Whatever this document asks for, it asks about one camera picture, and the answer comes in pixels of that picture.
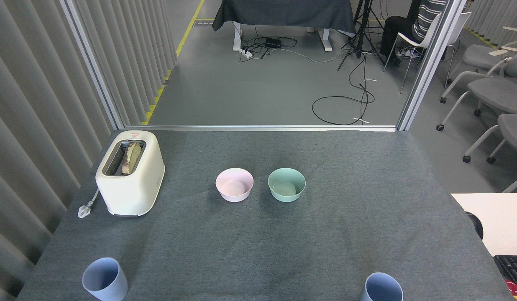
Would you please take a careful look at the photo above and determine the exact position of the black floor cable loop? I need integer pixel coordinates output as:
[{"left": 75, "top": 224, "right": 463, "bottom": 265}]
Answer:
[{"left": 312, "top": 52, "right": 375, "bottom": 126}]

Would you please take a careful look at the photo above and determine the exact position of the white chair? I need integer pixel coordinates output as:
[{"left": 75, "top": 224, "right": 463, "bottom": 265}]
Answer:
[{"left": 383, "top": 12, "right": 472, "bottom": 93}]

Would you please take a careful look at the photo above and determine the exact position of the black round object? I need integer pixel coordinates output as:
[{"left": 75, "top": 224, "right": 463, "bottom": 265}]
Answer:
[{"left": 466, "top": 212, "right": 484, "bottom": 240}]

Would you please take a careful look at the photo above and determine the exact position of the dark grey tablecloth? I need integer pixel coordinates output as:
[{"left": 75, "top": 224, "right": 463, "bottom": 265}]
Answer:
[{"left": 212, "top": 0, "right": 356, "bottom": 35}]

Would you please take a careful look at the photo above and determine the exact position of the toasted bread slice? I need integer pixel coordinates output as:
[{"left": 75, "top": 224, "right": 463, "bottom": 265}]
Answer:
[{"left": 121, "top": 141, "right": 143, "bottom": 175}]

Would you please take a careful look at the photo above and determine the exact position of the grey chair on wheels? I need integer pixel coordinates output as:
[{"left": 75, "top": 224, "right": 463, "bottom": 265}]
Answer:
[
  {"left": 440, "top": 26, "right": 517, "bottom": 104},
  {"left": 436, "top": 54, "right": 517, "bottom": 131},
  {"left": 463, "top": 114, "right": 517, "bottom": 163}
]

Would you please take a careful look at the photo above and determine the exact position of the blue cup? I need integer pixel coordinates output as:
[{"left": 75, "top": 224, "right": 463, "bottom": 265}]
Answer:
[
  {"left": 360, "top": 272, "right": 404, "bottom": 301},
  {"left": 82, "top": 257, "right": 128, "bottom": 301}
]

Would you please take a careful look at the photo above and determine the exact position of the black tripod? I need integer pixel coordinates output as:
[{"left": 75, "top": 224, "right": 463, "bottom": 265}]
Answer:
[{"left": 337, "top": 0, "right": 386, "bottom": 71}]

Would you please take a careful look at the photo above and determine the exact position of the black keyboard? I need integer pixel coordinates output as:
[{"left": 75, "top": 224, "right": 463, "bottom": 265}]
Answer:
[{"left": 493, "top": 255, "right": 517, "bottom": 289}]

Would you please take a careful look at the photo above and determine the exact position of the white toaster power plug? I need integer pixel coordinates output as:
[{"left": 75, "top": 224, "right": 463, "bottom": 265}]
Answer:
[{"left": 77, "top": 188, "right": 101, "bottom": 219}]

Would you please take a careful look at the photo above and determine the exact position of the white desk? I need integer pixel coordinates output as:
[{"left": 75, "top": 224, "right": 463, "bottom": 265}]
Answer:
[{"left": 451, "top": 193, "right": 517, "bottom": 257}]

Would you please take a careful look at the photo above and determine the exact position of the white table frame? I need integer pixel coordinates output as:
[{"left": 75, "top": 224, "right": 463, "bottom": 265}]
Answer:
[{"left": 233, "top": 22, "right": 333, "bottom": 52}]

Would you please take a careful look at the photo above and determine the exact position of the green bowl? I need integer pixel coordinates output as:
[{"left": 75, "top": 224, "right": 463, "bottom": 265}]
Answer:
[{"left": 268, "top": 168, "right": 306, "bottom": 203}]

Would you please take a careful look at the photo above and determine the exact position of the person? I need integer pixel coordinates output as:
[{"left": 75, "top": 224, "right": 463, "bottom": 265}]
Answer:
[{"left": 380, "top": 0, "right": 447, "bottom": 65}]

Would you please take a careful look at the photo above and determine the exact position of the silver frame post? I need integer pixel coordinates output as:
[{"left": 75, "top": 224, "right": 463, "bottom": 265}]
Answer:
[
  {"left": 60, "top": 0, "right": 126, "bottom": 130},
  {"left": 396, "top": 0, "right": 468, "bottom": 131}
]

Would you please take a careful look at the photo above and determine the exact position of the cream white toaster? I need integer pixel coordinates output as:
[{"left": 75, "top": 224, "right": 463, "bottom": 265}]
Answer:
[{"left": 95, "top": 130, "right": 166, "bottom": 217}]

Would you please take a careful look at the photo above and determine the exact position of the pink bowl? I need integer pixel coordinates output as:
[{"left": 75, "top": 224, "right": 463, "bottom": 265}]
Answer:
[{"left": 215, "top": 168, "right": 254, "bottom": 203}]

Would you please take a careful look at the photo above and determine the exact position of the white floor cable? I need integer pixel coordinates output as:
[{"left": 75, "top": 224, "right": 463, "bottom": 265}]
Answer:
[{"left": 279, "top": 47, "right": 347, "bottom": 63}]

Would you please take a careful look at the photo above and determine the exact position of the silver frame crossbar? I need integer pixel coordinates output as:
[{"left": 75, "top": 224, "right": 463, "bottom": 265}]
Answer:
[{"left": 124, "top": 125, "right": 399, "bottom": 132}]

